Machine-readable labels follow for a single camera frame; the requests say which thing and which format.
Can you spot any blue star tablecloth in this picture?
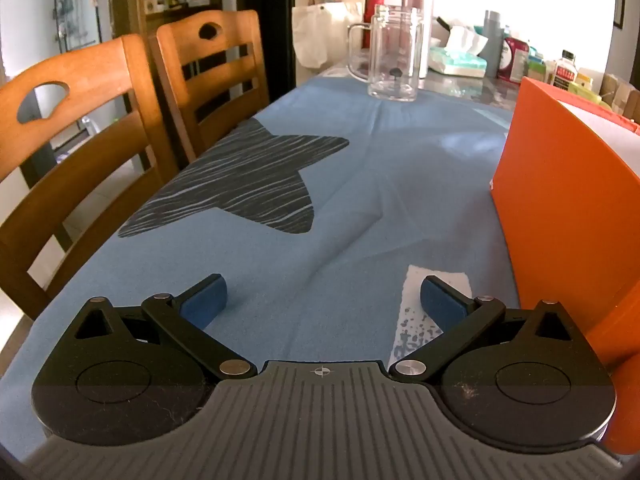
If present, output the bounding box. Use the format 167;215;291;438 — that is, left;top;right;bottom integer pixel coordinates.
1;78;518;458

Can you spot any orange cardboard box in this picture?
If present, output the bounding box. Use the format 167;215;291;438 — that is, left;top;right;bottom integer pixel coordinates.
489;78;639;455

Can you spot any near wooden chair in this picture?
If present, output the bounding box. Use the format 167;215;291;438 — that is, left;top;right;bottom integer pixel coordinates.
1;34;178;320

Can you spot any wooden chair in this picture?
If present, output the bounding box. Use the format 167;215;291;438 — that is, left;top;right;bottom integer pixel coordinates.
1;34;178;320
150;10;269;162

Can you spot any red white package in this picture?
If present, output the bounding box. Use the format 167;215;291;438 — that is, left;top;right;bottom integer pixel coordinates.
498;36;529;84

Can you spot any tissue pack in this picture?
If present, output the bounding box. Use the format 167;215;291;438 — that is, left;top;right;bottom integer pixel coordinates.
428;25;488;78

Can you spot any white label bottle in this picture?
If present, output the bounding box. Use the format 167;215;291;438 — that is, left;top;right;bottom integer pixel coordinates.
551;50;578;90

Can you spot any grey bottle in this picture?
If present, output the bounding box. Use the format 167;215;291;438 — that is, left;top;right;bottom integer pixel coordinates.
480;10;503;79

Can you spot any clear glass mug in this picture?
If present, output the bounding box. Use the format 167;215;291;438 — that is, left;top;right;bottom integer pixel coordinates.
346;4;424;102

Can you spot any pink thermos bottle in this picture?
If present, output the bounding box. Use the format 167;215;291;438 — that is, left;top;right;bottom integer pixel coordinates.
401;0;433;79

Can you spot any white paper bag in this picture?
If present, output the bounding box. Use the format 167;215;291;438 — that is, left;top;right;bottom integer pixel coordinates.
292;2;362;70

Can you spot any red umbrella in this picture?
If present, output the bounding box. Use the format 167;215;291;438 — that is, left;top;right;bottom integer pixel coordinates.
361;0;388;50

